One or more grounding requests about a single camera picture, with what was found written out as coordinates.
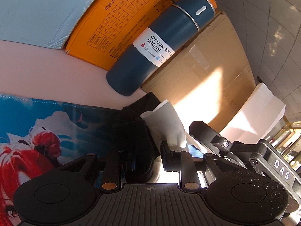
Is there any white black-trimmed t-shirt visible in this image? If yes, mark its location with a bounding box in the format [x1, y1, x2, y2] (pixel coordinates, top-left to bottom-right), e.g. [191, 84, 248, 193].
[112, 92, 189, 184]

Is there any white paper box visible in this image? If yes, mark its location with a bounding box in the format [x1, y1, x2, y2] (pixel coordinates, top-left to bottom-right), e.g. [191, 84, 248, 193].
[220, 83, 286, 144]

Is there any brown cardboard box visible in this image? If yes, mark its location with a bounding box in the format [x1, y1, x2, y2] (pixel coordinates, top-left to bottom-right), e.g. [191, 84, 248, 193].
[142, 11, 256, 132]

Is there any anime print desk mat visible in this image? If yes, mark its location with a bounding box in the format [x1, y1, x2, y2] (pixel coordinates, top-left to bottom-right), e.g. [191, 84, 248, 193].
[1, 94, 118, 225]

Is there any dark blue vacuum bottle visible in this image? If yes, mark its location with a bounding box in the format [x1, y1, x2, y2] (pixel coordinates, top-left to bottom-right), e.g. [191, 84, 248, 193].
[106, 0, 215, 96]

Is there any orange size-chart box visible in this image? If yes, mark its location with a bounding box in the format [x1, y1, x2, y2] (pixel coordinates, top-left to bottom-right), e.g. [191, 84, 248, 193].
[65, 0, 217, 70]

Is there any light blue printed box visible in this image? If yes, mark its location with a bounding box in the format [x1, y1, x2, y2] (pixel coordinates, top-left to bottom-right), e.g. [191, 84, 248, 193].
[0, 0, 95, 49]

